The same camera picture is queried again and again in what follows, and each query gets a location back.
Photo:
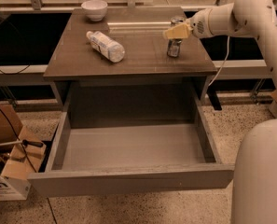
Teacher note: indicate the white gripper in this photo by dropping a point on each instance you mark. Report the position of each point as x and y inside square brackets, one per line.
[200, 23]

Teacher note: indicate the silver redbull can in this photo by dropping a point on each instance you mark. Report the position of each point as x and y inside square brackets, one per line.
[174, 45]

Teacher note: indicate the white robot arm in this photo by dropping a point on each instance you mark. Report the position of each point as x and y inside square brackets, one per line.
[254, 185]

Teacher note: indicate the brown cabinet with top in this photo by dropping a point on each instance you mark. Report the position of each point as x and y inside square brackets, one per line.
[139, 31]

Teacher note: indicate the grey open drawer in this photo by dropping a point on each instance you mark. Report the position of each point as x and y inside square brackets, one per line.
[131, 139]

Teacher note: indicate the clear plastic water bottle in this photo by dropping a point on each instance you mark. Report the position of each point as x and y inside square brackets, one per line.
[108, 47]

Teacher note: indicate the white ceramic bowl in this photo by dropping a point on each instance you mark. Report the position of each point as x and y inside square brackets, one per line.
[95, 10]

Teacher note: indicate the cardboard box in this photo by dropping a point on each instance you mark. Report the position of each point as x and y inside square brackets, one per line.
[17, 162]

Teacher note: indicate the black handled tool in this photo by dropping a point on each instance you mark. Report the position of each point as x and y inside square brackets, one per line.
[22, 142]

